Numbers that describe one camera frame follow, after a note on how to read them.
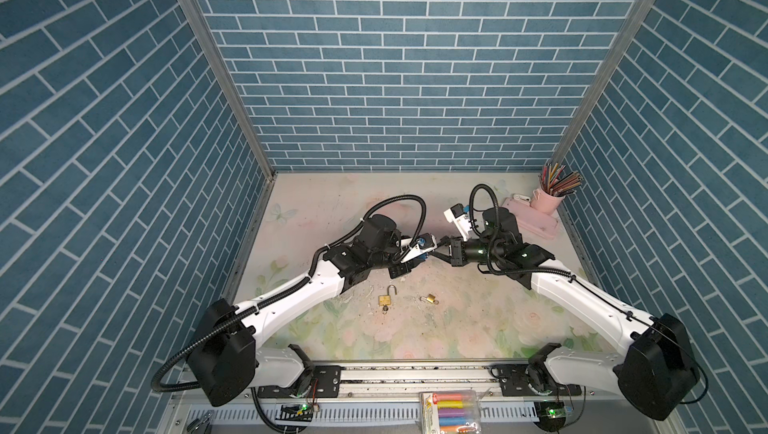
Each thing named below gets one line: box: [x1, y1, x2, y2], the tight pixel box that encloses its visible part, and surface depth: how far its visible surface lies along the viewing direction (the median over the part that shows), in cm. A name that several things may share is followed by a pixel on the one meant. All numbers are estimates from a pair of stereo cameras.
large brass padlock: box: [378, 284, 398, 306], surface depth 90 cm
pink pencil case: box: [502, 198, 560, 239], surface depth 107 cm
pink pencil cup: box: [530, 188, 566, 215], surface depth 107 cm
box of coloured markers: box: [419, 390, 482, 434], surface depth 70 cm
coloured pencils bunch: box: [540, 162, 584, 197], surface depth 103 cm
